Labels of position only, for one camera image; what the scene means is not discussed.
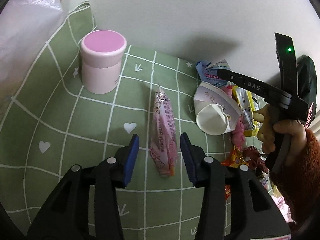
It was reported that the pink snack wrapper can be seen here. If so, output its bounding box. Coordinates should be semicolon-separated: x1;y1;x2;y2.
150;87;177;177

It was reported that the white crushed paper cup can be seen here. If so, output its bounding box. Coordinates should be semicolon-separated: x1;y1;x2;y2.
194;82;241;136

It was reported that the blue white wrapper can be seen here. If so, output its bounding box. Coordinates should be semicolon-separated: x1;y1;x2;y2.
195;60;231;87

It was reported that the red gold candy wrapper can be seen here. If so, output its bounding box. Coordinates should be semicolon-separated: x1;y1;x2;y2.
221;146;249;168

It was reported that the right hand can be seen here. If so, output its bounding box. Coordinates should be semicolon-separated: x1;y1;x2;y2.
253;104;307;166

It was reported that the black hello kitty bag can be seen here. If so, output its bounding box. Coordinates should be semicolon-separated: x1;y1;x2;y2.
297;55;317;128

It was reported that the pink caterpillar toy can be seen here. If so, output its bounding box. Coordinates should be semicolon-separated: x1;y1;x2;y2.
222;85;246;151

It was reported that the small red candy wrapper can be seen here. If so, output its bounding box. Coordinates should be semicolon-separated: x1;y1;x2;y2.
242;146;269;173

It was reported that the green grid cloth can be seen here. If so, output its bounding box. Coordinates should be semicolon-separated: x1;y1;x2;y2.
1;3;232;239

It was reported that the pink floral blanket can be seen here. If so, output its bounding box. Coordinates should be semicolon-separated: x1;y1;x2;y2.
272;186;293;223

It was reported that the pink cylindrical box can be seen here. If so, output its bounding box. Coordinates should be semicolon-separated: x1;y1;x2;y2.
80;29;127;94

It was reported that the white plastic bag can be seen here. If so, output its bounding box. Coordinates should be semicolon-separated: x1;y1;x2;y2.
1;0;64;100

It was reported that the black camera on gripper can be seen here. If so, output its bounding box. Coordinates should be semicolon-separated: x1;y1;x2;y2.
274;33;298;98

